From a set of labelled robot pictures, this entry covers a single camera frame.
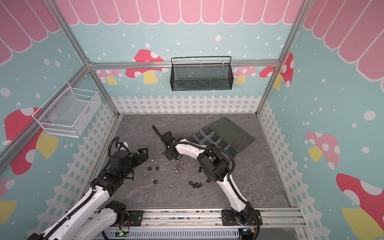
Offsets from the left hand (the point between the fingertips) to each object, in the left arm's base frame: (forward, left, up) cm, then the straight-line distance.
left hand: (143, 155), depth 82 cm
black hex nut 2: (-2, -6, -14) cm, 15 cm away
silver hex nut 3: (-13, -16, -13) cm, 24 cm away
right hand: (+8, -13, -13) cm, 20 cm away
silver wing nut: (+2, -21, -13) cm, 25 cm away
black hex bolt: (-2, -32, -13) cm, 35 cm away
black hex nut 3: (-10, -6, -14) cm, 18 cm away
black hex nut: (-2, -1, -13) cm, 14 cm away
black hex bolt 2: (-11, -32, -13) cm, 36 cm away
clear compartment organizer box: (+28, -51, -16) cm, 60 cm away
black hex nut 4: (-9, -37, -13) cm, 40 cm away
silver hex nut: (+1, -4, -12) cm, 13 cm away
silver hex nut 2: (-7, 0, -13) cm, 14 cm away
